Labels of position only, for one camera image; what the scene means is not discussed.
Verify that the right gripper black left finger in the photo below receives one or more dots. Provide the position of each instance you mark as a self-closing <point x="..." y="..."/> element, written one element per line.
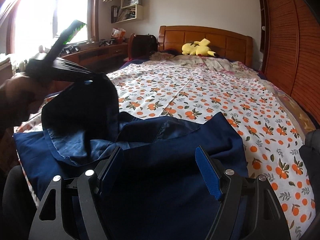
<point x="69" y="208"/>

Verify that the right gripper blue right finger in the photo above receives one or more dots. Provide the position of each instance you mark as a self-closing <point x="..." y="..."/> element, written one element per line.
<point x="248" y="207"/>

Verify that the navy blue suit jacket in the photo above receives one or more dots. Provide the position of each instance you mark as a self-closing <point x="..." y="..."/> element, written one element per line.
<point x="154" y="189"/>

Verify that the grey sleeved right forearm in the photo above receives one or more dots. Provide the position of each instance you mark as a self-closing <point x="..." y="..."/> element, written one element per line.
<point x="309" y="152"/>

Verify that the person's left hand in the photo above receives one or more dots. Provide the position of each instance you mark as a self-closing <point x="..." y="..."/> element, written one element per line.
<point x="21" y="96"/>

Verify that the wooden desk with cabinets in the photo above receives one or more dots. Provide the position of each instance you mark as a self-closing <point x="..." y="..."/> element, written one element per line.
<point x="93" y="56"/>

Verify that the orange gift bag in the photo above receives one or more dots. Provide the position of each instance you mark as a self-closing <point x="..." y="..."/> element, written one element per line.
<point x="118" y="35"/>

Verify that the orange print white bedsheet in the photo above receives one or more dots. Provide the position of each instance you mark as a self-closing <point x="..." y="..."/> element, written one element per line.
<point x="270" y="136"/>

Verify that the brown chair with backpack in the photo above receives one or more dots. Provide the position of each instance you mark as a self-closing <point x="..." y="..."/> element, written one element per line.
<point x="141" y="46"/>

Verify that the floral beige quilt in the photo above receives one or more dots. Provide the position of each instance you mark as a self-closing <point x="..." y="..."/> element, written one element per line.
<point x="234" y="68"/>

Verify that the yellow Pikachu plush toy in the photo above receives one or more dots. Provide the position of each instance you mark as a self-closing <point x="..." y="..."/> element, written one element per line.
<point x="198" y="48"/>

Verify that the wooden louvered wardrobe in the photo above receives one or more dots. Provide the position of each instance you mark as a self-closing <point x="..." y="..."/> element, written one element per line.
<point x="290" y="44"/>

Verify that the window with white frame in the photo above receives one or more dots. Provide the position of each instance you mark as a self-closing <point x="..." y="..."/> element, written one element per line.
<point x="28" y="24"/>

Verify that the white wall shelf unit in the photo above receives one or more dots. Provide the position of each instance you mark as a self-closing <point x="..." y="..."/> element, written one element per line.
<point x="127" y="10"/>

